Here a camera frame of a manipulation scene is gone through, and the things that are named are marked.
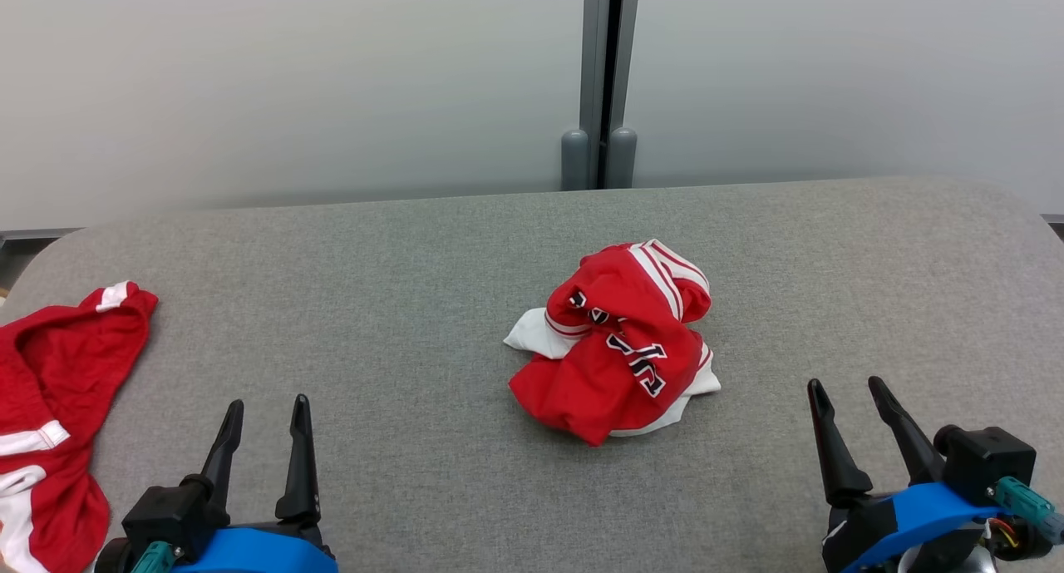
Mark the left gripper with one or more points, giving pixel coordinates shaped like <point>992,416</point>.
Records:
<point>291,530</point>

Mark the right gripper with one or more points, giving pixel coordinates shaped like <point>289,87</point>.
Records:
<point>860,523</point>

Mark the red shorts with white stripe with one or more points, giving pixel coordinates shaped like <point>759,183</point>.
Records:
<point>58,357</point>

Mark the red jersey with black numbers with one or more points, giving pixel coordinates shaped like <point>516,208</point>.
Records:
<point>615,373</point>

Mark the grey partition foot cap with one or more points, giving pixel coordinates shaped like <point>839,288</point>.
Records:
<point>622,159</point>
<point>574,161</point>

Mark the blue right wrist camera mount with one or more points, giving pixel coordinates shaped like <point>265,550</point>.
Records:
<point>923,511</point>

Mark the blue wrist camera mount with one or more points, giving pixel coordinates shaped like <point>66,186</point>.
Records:
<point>923,511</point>
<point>249,552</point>

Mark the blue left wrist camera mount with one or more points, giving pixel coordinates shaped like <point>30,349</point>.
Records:
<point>249,552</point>

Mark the teal left camera connector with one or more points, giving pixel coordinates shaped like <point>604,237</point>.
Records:
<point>152,559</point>

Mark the teal camera connector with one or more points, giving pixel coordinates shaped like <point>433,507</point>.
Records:
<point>1027,500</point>
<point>152,559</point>

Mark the teal right camera connector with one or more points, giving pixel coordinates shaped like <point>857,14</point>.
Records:
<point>1027,500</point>

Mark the grey partition base rail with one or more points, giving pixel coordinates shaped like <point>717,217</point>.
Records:
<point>1054,219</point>
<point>41,233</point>

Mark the grey metal partition post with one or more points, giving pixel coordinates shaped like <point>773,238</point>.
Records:
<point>594,57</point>

